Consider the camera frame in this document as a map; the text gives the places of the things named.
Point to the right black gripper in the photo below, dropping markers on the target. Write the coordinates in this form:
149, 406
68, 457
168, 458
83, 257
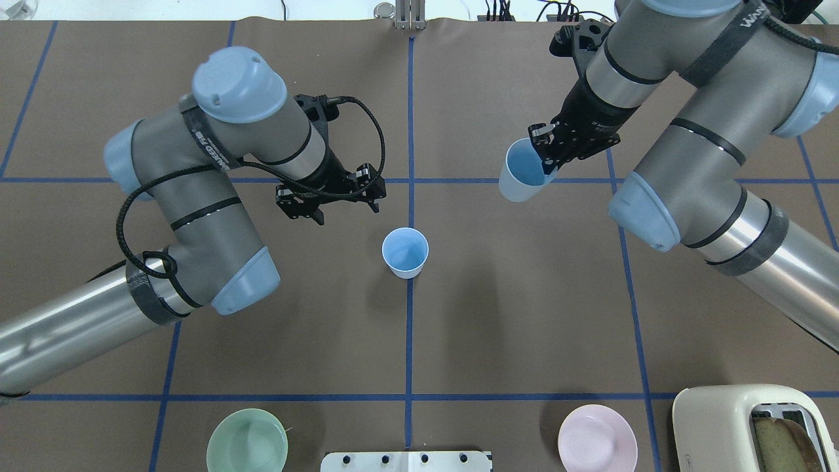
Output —
588, 113

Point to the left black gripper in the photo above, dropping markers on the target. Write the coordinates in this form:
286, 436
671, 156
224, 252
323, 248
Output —
331, 174

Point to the light blue cup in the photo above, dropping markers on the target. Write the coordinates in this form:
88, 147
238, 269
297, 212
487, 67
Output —
405, 251
522, 174

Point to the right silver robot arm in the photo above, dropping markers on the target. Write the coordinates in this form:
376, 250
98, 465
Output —
754, 77

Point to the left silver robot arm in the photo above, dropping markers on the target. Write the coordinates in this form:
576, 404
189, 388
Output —
186, 238

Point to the green bowl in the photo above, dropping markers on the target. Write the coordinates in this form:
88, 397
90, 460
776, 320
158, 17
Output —
250, 439

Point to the pink bowl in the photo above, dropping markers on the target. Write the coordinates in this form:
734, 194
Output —
597, 438

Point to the cream toaster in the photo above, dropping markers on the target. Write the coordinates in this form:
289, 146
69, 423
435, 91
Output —
750, 427

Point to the bread slice in toaster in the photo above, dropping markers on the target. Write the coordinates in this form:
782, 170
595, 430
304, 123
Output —
783, 445

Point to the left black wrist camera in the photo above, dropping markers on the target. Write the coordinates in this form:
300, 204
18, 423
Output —
320, 109

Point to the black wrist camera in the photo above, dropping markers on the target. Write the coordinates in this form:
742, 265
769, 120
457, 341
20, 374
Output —
320, 109
579, 41

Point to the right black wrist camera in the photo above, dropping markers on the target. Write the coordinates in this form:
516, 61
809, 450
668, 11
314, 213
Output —
579, 41

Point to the aluminium frame post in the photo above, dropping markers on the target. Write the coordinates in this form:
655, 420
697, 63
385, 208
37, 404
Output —
410, 14

